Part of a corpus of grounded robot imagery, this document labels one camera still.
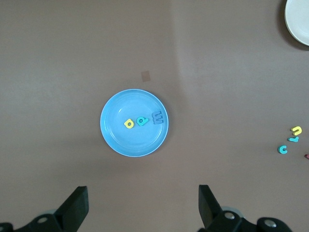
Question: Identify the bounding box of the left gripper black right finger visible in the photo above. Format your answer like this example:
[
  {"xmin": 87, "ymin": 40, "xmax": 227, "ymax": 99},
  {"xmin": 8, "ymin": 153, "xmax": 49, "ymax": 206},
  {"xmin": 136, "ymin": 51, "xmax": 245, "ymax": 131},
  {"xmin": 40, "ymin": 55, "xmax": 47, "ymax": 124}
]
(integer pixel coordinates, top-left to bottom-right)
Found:
[{"xmin": 197, "ymin": 185, "xmax": 293, "ymax": 232}]

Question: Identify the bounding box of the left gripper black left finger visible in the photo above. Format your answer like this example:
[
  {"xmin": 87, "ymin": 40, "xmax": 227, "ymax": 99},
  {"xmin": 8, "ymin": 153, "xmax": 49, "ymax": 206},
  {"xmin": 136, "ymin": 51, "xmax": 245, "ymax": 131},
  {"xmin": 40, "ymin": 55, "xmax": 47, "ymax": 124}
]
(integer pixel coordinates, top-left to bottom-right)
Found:
[{"xmin": 0, "ymin": 186, "xmax": 88, "ymax": 232}]

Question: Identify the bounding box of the blue letter m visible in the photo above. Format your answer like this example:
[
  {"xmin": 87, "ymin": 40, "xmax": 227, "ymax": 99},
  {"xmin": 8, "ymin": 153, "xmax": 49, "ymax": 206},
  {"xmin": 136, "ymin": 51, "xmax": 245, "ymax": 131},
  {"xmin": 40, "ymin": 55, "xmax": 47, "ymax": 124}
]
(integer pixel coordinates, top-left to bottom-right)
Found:
[{"xmin": 151, "ymin": 110, "xmax": 164, "ymax": 125}]

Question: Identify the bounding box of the teal letter p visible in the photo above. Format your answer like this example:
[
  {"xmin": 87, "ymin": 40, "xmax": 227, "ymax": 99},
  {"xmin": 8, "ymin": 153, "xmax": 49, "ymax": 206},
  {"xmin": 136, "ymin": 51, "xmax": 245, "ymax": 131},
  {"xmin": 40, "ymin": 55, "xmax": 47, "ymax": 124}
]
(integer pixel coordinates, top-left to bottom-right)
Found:
[{"xmin": 135, "ymin": 116, "xmax": 149, "ymax": 127}]

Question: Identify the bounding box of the blue plate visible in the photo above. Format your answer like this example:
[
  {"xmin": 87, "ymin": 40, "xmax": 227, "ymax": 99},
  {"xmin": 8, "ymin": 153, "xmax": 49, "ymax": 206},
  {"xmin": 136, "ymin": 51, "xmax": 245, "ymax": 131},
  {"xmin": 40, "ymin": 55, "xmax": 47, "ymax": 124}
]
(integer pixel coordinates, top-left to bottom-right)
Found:
[{"xmin": 99, "ymin": 88, "xmax": 169, "ymax": 158}]

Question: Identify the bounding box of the beige plate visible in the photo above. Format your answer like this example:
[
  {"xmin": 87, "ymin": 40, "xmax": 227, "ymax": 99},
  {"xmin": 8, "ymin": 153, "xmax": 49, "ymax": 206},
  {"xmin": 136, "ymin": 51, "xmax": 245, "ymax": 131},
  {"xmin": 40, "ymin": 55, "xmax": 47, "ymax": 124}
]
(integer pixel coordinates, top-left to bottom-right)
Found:
[{"xmin": 284, "ymin": 0, "xmax": 309, "ymax": 46}]

